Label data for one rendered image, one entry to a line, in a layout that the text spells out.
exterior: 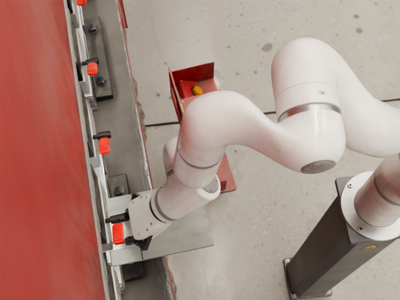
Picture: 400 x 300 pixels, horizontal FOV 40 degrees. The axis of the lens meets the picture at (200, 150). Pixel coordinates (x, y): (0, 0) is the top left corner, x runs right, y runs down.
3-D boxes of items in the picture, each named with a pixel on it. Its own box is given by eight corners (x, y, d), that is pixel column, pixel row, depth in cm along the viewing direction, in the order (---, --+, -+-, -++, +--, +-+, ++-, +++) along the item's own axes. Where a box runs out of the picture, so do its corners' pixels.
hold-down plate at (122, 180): (144, 277, 151) (143, 275, 148) (124, 281, 150) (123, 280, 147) (127, 176, 162) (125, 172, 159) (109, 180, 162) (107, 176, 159)
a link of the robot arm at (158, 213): (153, 183, 128) (146, 187, 130) (160, 218, 124) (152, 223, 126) (181, 185, 133) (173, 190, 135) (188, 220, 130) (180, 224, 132)
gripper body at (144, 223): (149, 184, 130) (122, 202, 137) (157, 225, 126) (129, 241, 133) (174, 187, 135) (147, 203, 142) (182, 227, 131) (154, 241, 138)
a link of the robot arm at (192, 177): (164, 93, 104) (157, 156, 132) (183, 171, 98) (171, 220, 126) (210, 87, 106) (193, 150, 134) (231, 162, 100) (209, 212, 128)
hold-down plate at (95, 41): (113, 99, 173) (112, 94, 170) (96, 102, 172) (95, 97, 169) (100, 21, 184) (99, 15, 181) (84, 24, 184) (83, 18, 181)
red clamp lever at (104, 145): (111, 147, 117) (109, 128, 126) (91, 150, 117) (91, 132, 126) (112, 155, 118) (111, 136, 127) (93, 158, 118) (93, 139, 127)
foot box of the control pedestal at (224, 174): (237, 189, 253) (238, 180, 242) (184, 203, 251) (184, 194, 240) (224, 150, 261) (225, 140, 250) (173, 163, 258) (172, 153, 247)
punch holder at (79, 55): (90, 97, 139) (77, 61, 123) (56, 103, 138) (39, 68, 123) (83, 47, 144) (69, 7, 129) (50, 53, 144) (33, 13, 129)
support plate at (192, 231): (213, 246, 142) (213, 244, 142) (112, 266, 140) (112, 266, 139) (199, 181, 149) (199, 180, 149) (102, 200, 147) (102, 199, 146)
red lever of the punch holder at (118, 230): (125, 237, 110) (123, 211, 118) (105, 241, 109) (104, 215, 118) (127, 244, 110) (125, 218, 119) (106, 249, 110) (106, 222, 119)
